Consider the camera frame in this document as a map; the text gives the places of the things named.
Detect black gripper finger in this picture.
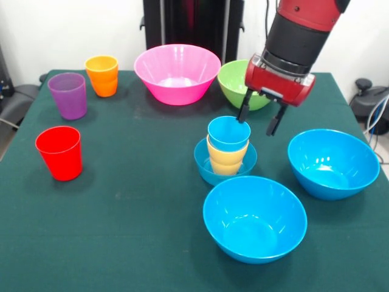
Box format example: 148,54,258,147
266,105,288,137
235,88,253,124

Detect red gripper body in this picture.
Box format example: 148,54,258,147
244,53,317,108

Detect green bowl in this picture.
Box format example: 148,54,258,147
216,59,274,111

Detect blue cup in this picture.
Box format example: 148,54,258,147
208,116,252,153

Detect yellow cup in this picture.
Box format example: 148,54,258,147
206,134,250,176

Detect small blue bowl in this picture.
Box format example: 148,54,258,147
193,138,258,187

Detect large blue bowl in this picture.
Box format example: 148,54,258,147
202,175,308,265
287,128,381,201

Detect pink bowl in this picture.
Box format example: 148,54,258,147
134,44,222,106

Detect black chair base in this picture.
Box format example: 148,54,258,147
349,78,389,136

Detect orange cup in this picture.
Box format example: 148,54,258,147
84,55,119,98

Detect dark green tablecloth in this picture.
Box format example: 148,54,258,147
0,69,389,292

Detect purple cup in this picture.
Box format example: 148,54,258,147
47,72,88,120

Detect red cup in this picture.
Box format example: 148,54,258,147
35,125,83,182

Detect black wall cable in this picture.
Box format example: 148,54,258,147
263,0,279,42

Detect blue and white cables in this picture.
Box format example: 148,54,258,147
363,92,389,164

